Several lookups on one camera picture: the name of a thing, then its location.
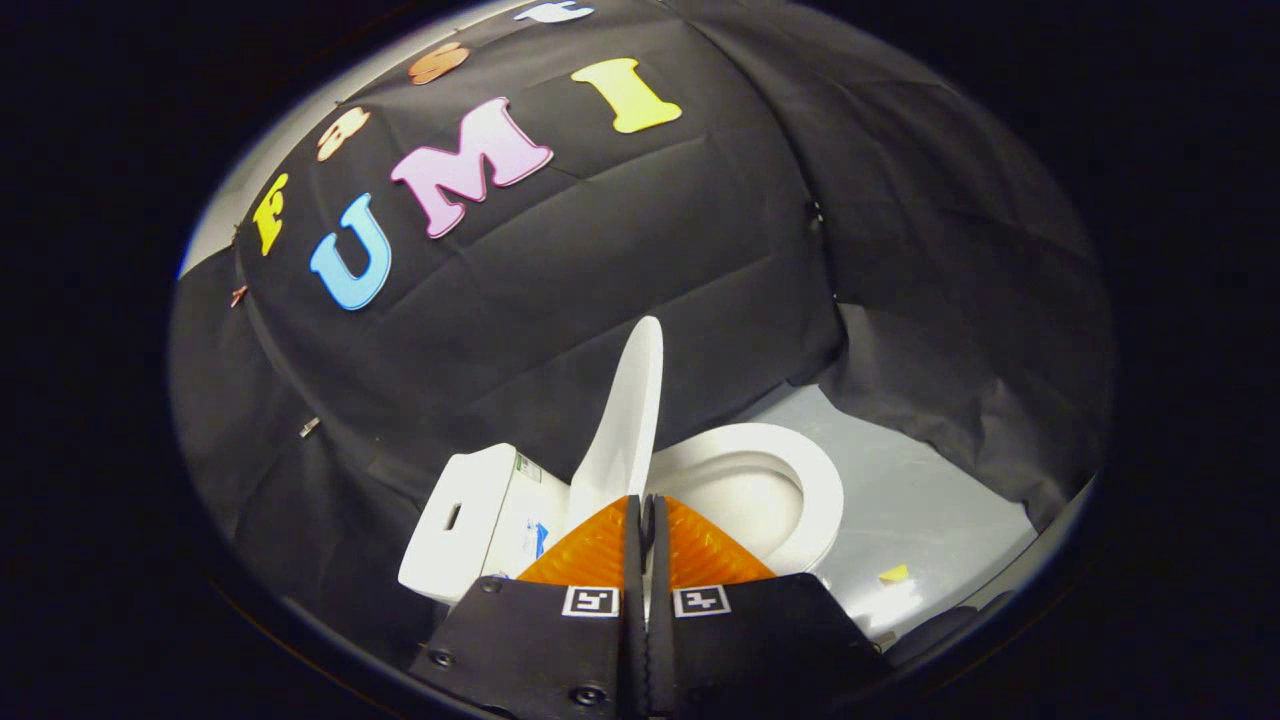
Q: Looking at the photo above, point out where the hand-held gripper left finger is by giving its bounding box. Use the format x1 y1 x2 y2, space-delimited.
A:
410 494 649 720

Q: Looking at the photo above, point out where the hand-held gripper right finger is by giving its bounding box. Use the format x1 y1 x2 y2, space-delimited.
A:
645 494 886 720

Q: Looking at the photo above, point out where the white toilet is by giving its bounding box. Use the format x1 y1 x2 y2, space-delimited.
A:
398 422 846 607

